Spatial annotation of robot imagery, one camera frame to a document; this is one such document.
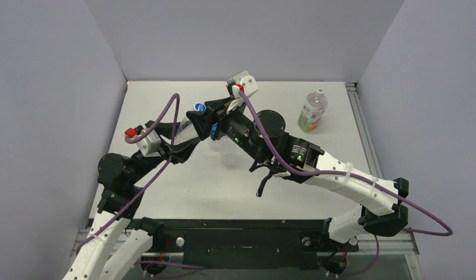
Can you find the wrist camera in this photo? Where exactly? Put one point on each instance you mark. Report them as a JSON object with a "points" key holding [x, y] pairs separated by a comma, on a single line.
{"points": [[148, 144], [241, 82]]}

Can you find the aluminium rail frame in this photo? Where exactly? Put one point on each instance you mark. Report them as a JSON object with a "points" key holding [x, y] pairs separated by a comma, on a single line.
{"points": [[203, 188]]}

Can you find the clear bottle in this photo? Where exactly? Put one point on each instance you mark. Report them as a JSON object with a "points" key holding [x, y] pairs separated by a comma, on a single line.
{"points": [[185, 132], [227, 151]]}

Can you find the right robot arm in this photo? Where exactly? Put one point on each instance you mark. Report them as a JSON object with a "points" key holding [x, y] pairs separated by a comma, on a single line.
{"points": [[379, 209]]}

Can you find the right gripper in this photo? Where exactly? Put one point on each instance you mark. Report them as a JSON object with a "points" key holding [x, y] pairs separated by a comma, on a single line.
{"points": [[214, 121]]}

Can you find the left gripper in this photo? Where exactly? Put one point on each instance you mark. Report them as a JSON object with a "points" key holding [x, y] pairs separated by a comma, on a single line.
{"points": [[181, 151]]}

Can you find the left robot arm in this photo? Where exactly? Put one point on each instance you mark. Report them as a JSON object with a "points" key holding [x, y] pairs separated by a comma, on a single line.
{"points": [[96, 257]]}

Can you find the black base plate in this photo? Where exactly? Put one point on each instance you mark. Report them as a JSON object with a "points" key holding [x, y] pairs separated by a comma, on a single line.
{"points": [[247, 244]]}

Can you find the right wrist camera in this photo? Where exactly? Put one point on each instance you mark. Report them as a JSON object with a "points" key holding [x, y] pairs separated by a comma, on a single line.
{"points": [[241, 82]]}

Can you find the green orange label bottle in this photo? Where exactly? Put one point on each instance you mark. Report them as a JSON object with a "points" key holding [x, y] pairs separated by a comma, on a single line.
{"points": [[314, 106]]}

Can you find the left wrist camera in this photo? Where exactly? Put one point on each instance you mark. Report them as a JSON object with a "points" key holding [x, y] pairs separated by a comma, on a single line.
{"points": [[148, 144]]}

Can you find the blue label bottle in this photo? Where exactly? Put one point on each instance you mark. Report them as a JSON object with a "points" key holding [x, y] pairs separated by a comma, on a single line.
{"points": [[214, 144]]}

